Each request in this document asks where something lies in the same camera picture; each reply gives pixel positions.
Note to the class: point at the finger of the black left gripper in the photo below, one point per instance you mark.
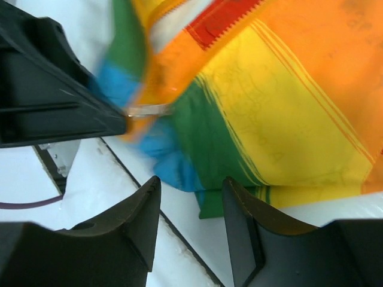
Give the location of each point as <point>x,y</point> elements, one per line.
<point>47,95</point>

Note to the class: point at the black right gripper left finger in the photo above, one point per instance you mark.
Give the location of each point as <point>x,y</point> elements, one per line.
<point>114,248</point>

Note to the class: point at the rainbow striped hooded jacket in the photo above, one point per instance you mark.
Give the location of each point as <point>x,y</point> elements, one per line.
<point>283,96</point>

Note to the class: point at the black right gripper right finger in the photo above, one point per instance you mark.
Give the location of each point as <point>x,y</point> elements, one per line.
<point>270,248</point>

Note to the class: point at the silver metal base plate left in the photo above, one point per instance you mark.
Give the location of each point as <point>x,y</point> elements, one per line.
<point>57,159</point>

